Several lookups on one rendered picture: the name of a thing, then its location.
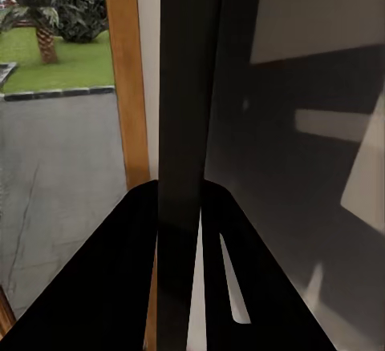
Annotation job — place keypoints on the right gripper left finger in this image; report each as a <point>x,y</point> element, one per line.
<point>99,301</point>

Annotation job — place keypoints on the door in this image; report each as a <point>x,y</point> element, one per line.
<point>72,138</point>

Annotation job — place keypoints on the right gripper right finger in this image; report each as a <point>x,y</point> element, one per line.
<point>280,319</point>

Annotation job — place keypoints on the poster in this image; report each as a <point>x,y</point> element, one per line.
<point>188,54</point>

